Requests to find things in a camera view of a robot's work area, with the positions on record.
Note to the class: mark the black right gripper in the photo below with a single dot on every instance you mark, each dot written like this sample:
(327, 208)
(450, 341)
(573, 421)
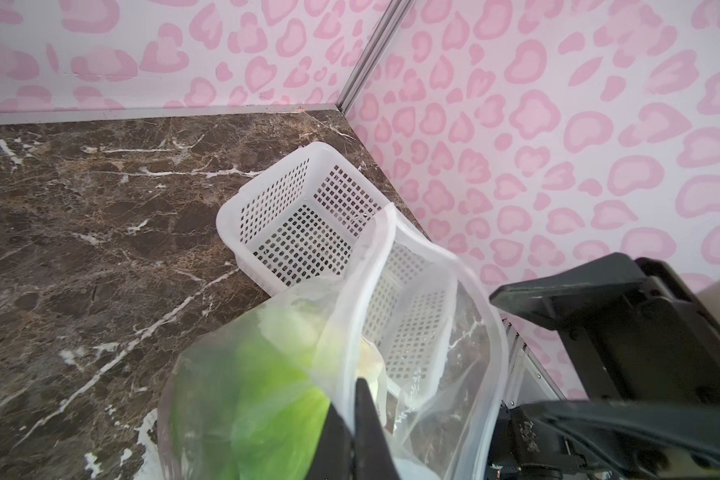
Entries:
(647, 352)

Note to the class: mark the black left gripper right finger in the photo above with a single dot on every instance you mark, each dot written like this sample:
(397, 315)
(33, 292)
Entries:
(372, 458)

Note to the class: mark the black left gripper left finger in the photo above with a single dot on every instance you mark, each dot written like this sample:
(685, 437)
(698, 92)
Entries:
(333, 456)

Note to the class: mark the green toy lettuce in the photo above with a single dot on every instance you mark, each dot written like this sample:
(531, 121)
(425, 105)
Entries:
(249, 400)

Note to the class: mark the clear zip top bag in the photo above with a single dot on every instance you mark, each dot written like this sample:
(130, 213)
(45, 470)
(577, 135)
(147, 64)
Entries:
(449, 435)

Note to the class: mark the white perforated plastic basket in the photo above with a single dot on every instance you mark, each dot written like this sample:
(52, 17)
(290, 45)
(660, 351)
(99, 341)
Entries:
(301, 218)

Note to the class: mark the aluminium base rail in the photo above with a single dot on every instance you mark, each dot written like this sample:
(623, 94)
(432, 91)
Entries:
(528, 384)

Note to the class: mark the aluminium corner post right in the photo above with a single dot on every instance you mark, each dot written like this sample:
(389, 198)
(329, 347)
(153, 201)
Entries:
(382, 35)

